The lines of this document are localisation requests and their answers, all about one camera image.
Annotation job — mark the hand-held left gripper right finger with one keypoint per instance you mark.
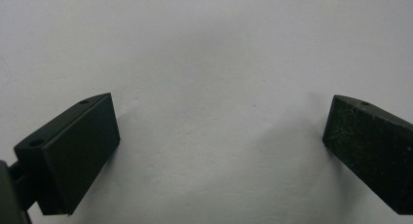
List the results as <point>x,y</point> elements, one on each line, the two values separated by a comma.
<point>373,149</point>

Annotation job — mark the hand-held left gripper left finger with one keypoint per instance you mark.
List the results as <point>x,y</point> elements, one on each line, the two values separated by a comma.
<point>73,152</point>

